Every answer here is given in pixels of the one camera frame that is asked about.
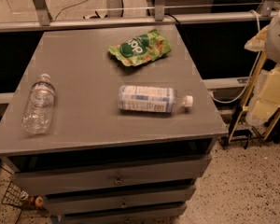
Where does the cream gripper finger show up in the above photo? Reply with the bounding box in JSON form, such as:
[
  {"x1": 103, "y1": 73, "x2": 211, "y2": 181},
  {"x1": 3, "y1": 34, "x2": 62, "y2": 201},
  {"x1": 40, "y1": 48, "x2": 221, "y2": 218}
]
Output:
[
  {"x1": 245, "y1": 26, "x2": 269, "y2": 52},
  {"x1": 245, "y1": 63, "x2": 280, "y2": 126}
]

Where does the white labelled water bottle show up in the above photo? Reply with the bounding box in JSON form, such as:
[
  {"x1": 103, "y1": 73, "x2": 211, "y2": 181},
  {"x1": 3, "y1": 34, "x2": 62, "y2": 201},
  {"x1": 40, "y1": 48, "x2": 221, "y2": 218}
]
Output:
[{"x1": 118, "y1": 85, "x2": 193, "y2": 114}]

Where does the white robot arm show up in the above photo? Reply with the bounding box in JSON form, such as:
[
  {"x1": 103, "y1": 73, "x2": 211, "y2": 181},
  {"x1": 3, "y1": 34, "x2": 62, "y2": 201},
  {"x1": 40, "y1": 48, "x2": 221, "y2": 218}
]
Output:
[{"x1": 245, "y1": 10, "x2": 280, "y2": 126}]

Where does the green rice chip bag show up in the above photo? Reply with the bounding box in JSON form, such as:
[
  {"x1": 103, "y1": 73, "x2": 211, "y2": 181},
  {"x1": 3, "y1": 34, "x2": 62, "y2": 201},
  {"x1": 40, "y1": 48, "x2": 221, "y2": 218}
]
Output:
[{"x1": 108, "y1": 29, "x2": 172, "y2": 66}]

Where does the clear plastic water bottle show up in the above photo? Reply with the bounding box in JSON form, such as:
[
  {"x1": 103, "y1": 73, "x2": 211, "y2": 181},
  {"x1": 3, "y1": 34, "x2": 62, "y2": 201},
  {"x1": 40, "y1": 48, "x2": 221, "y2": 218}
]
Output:
[{"x1": 21, "y1": 74, "x2": 55, "y2": 134}]

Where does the yellow metal stand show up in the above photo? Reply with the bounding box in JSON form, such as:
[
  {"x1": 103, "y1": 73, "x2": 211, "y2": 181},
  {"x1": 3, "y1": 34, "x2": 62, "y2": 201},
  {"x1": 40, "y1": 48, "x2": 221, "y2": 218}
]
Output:
[{"x1": 226, "y1": 52, "x2": 280, "y2": 144}]

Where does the grey metal railing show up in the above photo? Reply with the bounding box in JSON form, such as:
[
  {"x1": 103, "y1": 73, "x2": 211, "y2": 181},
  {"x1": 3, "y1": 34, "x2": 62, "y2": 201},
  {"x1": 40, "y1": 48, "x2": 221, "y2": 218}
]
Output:
[{"x1": 0, "y1": 0, "x2": 280, "y2": 32}]

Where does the grey drawer cabinet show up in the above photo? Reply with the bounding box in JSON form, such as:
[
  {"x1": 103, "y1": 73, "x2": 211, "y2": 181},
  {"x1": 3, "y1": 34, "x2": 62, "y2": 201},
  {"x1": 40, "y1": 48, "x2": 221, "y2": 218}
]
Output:
[{"x1": 0, "y1": 25, "x2": 227, "y2": 224}]

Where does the black cable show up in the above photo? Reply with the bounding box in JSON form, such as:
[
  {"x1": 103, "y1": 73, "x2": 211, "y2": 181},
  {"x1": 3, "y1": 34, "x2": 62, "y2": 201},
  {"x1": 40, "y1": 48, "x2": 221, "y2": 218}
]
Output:
[{"x1": 164, "y1": 13, "x2": 194, "y2": 49}]

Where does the wire basket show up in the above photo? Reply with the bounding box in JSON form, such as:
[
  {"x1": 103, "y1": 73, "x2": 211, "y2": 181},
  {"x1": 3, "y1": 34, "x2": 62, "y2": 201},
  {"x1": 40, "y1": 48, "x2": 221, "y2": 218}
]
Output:
[{"x1": 2, "y1": 182, "x2": 29, "y2": 207}]

